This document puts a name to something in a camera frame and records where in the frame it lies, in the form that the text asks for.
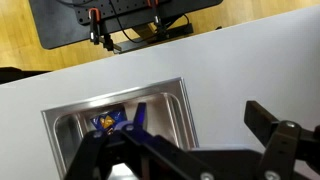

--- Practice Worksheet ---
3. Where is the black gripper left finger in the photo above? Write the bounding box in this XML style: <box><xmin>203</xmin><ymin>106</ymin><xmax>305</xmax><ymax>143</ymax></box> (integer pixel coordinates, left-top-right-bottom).
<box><xmin>64</xmin><ymin>102</ymin><xmax>214</xmax><ymax>180</ymax></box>

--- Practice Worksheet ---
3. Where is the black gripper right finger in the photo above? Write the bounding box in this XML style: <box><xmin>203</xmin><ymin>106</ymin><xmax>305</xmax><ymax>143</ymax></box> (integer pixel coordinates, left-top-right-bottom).
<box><xmin>244</xmin><ymin>100</ymin><xmax>320</xmax><ymax>180</ymax></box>

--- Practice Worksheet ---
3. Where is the blue Doritos packet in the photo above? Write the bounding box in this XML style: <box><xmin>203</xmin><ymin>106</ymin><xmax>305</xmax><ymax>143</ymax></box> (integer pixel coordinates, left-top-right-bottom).
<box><xmin>89</xmin><ymin>107</ymin><xmax>130</xmax><ymax>135</ymax></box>

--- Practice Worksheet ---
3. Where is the stainless steel sink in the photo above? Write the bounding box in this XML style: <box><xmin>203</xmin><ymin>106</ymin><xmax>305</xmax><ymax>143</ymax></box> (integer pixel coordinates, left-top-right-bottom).
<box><xmin>40</xmin><ymin>77</ymin><xmax>200</xmax><ymax>180</ymax></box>

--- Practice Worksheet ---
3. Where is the orange black clamp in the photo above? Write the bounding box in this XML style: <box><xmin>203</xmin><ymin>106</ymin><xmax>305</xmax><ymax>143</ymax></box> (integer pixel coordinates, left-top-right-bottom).
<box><xmin>87</xmin><ymin>7</ymin><xmax>102</xmax><ymax>46</ymax></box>
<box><xmin>146</xmin><ymin>0</ymin><xmax>165</xmax><ymax>32</ymax></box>

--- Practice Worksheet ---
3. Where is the black robot stand plate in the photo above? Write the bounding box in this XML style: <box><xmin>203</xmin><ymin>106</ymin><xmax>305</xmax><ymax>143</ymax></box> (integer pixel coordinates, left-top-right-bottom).
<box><xmin>28</xmin><ymin>0</ymin><xmax>224</xmax><ymax>54</ymax></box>

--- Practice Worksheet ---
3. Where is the black stand cable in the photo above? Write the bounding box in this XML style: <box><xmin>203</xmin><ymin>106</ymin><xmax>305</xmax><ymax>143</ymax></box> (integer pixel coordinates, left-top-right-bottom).
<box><xmin>108</xmin><ymin>0</ymin><xmax>192</xmax><ymax>44</ymax></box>

